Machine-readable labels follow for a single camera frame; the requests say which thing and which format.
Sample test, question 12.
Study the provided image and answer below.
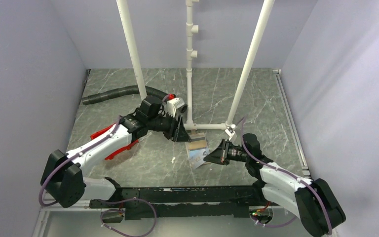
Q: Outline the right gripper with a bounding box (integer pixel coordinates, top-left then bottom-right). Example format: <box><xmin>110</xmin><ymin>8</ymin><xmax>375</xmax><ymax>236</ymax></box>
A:
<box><xmin>204</xmin><ymin>139</ymin><xmax>250</xmax><ymax>165</ymax></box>

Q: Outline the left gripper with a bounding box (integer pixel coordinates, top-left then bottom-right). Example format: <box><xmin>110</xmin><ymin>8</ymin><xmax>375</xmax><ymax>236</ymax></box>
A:
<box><xmin>148</xmin><ymin>111</ymin><xmax>192</xmax><ymax>143</ymax></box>

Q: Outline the blue white credit card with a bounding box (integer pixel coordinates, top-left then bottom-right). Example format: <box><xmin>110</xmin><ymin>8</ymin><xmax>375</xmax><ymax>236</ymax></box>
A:
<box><xmin>188</xmin><ymin>148</ymin><xmax>210</xmax><ymax>169</ymax></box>

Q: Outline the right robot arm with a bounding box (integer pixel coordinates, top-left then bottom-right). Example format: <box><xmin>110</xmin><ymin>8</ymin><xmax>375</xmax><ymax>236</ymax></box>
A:
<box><xmin>204</xmin><ymin>133</ymin><xmax>346</xmax><ymax>237</ymax></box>

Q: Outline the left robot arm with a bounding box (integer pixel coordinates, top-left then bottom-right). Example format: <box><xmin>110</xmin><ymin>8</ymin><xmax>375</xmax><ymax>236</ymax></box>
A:
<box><xmin>38</xmin><ymin>96</ymin><xmax>191</xmax><ymax>208</ymax></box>

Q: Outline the red plastic bin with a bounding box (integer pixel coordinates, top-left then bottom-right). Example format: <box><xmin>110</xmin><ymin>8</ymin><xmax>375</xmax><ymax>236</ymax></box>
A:
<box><xmin>86</xmin><ymin>124</ymin><xmax>139</xmax><ymax>161</ymax></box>

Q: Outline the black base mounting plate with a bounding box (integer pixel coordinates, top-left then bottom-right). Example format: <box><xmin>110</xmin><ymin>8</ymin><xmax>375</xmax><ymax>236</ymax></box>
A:
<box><xmin>89</xmin><ymin>183</ymin><xmax>274</xmax><ymax>220</ymax></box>

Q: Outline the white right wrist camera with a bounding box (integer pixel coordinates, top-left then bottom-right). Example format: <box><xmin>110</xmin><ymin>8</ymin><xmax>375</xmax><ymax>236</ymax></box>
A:
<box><xmin>225</xmin><ymin>126</ymin><xmax>237</xmax><ymax>142</ymax></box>

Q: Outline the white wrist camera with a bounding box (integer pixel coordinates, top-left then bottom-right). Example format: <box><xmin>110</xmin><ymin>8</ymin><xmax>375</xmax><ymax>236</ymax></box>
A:
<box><xmin>225</xmin><ymin>126</ymin><xmax>237</xmax><ymax>142</ymax></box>
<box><xmin>165</xmin><ymin>94</ymin><xmax>188</xmax><ymax>117</ymax></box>

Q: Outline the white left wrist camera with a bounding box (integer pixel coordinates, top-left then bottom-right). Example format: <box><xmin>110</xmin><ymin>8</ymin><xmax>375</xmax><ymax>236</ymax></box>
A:
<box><xmin>165</xmin><ymin>94</ymin><xmax>188</xmax><ymax>117</ymax></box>

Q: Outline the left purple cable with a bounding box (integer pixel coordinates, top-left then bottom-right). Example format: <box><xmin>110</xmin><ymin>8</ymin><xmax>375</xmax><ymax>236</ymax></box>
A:
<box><xmin>38</xmin><ymin>114</ymin><xmax>157</xmax><ymax>237</ymax></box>

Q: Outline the purple cable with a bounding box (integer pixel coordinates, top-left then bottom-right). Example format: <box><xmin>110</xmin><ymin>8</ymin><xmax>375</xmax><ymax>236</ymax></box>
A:
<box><xmin>38</xmin><ymin>114</ymin><xmax>157</xmax><ymax>237</ymax></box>
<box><xmin>238</xmin><ymin>117</ymin><xmax>333</xmax><ymax>236</ymax></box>

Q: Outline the black corrugated hose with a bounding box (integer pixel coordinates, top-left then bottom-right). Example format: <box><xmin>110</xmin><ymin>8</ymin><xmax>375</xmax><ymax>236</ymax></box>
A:
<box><xmin>80</xmin><ymin>85</ymin><xmax>174</xmax><ymax>106</ymax></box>

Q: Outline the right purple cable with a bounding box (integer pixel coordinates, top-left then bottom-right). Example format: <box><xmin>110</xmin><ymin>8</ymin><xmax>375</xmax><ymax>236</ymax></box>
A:
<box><xmin>238</xmin><ymin>117</ymin><xmax>333</xmax><ymax>236</ymax></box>

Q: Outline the white PVC pipe frame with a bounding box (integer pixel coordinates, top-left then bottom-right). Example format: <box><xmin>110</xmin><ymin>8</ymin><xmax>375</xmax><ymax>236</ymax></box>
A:
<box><xmin>116</xmin><ymin>0</ymin><xmax>274</xmax><ymax>130</ymax></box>

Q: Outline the aluminium extrusion rail frame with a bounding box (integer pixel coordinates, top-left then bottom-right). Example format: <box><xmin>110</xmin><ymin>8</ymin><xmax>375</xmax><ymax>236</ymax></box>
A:
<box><xmin>32</xmin><ymin>69</ymin><xmax>341</xmax><ymax>237</ymax></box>

